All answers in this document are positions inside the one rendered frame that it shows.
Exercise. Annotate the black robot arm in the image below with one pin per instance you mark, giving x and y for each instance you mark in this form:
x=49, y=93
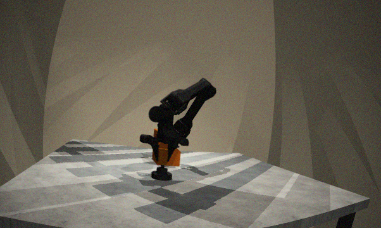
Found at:
x=177, y=102

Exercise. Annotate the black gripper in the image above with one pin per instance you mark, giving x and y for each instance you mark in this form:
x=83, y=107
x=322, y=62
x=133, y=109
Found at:
x=153, y=141

